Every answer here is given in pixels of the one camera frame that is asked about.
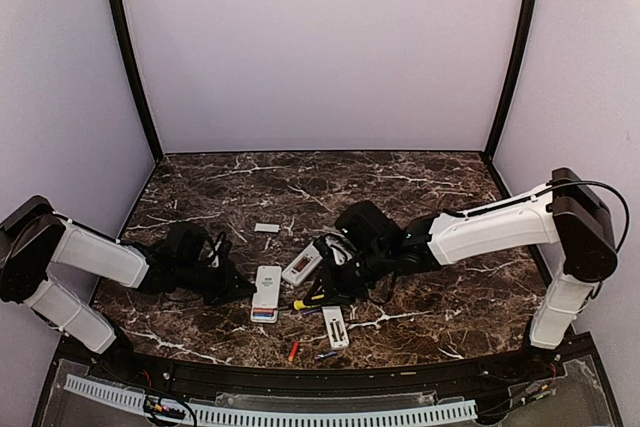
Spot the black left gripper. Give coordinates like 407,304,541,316
176,259,257,307

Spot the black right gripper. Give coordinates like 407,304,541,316
303,244,391,307

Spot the yellow handled screwdriver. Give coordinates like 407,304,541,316
278,295,324,311

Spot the white remote with barcode label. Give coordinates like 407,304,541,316
282,244,323,287

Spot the white button remote control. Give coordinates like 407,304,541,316
322,306,350,349

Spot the plain white slim remote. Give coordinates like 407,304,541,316
250,266,282,316

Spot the red blue battery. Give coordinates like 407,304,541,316
288,341,300,362

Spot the grey battery cover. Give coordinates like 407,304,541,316
254,223,281,234

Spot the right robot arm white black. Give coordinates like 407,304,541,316
302,168,627,381

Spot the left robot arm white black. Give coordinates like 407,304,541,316
1,195,257,383

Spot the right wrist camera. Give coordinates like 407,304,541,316
313,232,355,267

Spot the white slotted cable duct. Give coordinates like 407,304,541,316
64,374,477,426

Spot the left black frame post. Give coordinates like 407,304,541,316
108,0,164,163

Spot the black frame post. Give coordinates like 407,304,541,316
483,0,536,163
108,0,164,163

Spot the right black frame post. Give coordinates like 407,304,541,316
483,0,536,163

